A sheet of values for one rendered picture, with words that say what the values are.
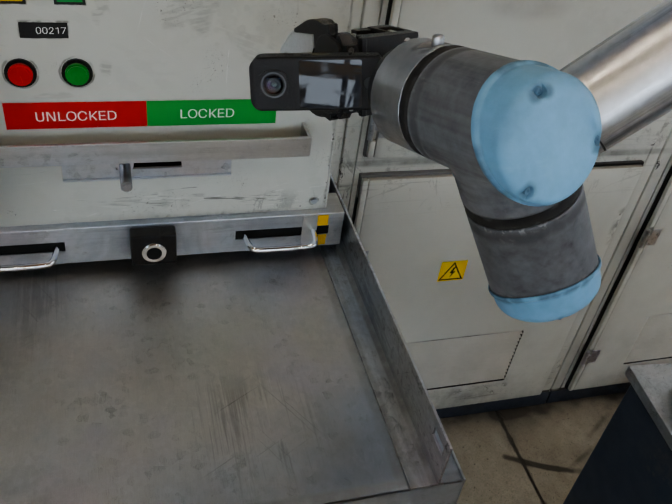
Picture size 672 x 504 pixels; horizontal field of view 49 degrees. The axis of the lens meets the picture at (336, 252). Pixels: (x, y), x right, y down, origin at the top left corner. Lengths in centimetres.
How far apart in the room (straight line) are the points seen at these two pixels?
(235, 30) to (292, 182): 24
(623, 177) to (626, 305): 43
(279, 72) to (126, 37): 30
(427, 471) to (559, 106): 49
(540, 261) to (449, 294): 109
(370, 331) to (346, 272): 12
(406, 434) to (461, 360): 97
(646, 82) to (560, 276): 19
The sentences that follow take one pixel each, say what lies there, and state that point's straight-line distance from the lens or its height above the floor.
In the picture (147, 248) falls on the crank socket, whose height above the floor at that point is 91.
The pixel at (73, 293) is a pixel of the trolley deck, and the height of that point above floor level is 85.
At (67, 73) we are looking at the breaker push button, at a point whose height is 114.
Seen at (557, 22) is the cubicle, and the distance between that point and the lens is 137.
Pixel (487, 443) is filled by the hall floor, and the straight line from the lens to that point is 204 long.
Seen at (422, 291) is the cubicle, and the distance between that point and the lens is 162.
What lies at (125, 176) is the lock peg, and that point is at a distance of 95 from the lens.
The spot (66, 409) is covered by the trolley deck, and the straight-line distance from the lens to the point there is 92.
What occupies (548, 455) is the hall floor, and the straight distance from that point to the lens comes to 207.
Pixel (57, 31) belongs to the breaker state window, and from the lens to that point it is 90.
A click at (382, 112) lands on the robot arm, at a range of 60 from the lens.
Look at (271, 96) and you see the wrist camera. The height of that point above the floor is 125.
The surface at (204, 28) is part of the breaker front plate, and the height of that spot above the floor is 119.
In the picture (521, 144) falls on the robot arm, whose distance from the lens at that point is 50.
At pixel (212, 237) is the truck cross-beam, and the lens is 105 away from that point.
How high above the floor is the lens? 155
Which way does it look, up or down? 39 degrees down
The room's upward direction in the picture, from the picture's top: 9 degrees clockwise
